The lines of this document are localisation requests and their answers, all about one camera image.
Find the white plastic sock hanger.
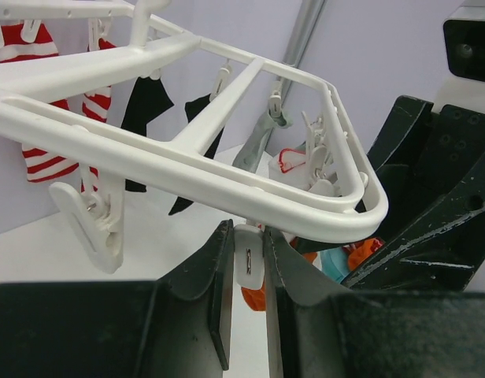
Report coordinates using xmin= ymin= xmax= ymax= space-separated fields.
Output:
xmin=0 ymin=1 xmax=388 ymax=243

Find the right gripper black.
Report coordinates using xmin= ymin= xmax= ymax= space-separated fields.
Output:
xmin=342 ymin=95 xmax=485 ymax=291

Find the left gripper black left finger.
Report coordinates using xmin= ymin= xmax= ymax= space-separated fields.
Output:
xmin=0 ymin=220 xmax=234 ymax=377

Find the white sock red trim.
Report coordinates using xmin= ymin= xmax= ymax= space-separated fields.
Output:
xmin=268 ymin=145 xmax=310 ymax=191

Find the orange sock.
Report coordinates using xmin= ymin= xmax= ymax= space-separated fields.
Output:
xmin=241 ymin=238 xmax=384 ymax=312

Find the red white striped sock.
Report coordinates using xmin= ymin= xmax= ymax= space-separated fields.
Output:
xmin=0 ymin=21 xmax=80 ymax=184
xmin=82 ymin=38 xmax=115 ymax=191

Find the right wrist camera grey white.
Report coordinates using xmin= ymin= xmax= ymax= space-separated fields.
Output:
xmin=433 ymin=1 xmax=485 ymax=114

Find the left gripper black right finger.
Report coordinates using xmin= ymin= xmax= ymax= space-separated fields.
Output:
xmin=263 ymin=228 xmax=485 ymax=377

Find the black sock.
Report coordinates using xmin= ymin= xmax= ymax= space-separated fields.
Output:
xmin=167 ymin=92 xmax=226 ymax=217
xmin=120 ymin=77 xmax=173 ymax=136

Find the silver metal clothes rack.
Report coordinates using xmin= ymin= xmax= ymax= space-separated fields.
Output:
xmin=282 ymin=0 xmax=328 ymax=68

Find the grey sock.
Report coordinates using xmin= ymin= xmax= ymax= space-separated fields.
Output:
xmin=232 ymin=110 xmax=293 ymax=173

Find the large white hanger clip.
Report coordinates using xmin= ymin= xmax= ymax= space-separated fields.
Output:
xmin=49 ymin=164 xmax=125 ymax=274

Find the blue plastic basin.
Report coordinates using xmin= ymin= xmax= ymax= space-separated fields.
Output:
xmin=319 ymin=247 xmax=350 ymax=283

